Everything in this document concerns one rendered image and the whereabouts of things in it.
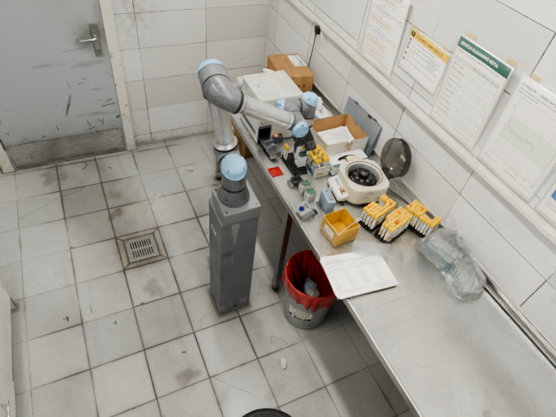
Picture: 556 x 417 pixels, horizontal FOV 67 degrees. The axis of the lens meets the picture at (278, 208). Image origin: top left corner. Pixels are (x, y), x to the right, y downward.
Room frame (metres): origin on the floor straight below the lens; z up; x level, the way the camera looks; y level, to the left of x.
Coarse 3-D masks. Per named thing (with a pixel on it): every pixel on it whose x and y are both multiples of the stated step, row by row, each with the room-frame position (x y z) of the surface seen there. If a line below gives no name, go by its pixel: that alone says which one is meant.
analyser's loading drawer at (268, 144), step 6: (258, 138) 2.00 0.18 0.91; (264, 138) 2.01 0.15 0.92; (270, 138) 2.01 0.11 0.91; (264, 144) 1.94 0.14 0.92; (270, 144) 1.96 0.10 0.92; (276, 144) 1.93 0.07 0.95; (270, 150) 1.91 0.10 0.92; (276, 150) 1.92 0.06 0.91; (270, 156) 1.85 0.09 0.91; (276, 156) 1.87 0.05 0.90
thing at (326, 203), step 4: (324, 192) 1.56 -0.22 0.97; (328, 192) 1.57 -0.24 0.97; (320, 196) 1.58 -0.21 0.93; (324, 196) 1.54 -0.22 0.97; (328, 196) 1.54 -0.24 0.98; (332, 196) 1.54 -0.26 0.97; (320, 200) 1.57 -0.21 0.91; (324, 200) 1.53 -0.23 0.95; (328, 200) 1.51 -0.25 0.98; (332, 200) 1.51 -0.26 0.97; (320, 204) 1.56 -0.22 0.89; (324, 204) 1.52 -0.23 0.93; (328, 204) 1.49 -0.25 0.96; (332, 204) 1.50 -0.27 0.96; (320, 208) 1.53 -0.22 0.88; (324, 208) 1.51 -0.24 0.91; (328, 208) 1.50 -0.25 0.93; (332, 208) 1.50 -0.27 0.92; (320, 212) 1.51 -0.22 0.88; (324, 212) 1.50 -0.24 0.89; (328, 212) 1.50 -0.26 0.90
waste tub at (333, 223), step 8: (344, 208) 1.47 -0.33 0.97; (328, 216) 1.42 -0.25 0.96; (336, 216) 1.45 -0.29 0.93; (344, 216) 1.46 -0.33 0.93; (328, 224) 1.36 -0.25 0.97; (336, 224) 1.44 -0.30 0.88; (344, 224) 1.44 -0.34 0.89; (352, 224) 1.40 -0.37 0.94; (328, 232) 1.34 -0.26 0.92; (336, 232) 1.30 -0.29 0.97; (344, 232) 1.31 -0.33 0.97; (352, 232) 1.35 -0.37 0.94; (328, 240) 1.33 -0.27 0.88; (336, 240) 1.30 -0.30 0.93; (344, 240) 1.33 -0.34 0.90
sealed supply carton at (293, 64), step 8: (272, 56) 2.75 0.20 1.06; (280, 56) 2.76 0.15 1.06; (288, 56) 2.78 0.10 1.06; (296, 56) 2.80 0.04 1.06; (272, 64) 2.66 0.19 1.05; (280, 64) 2.66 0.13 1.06; (288, 64) 2.67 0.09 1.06; (296, 64) 2.70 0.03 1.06; (304, 64) 2.72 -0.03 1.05; (288, 72) 2.57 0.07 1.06; (296, 72) 2.58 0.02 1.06; (304, 72) 2.60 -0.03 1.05; (296, 80) 2.53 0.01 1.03; (304, 80) 2.55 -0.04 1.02; (312, 80) 2.58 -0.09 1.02; (304, 88) 2.56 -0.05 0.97
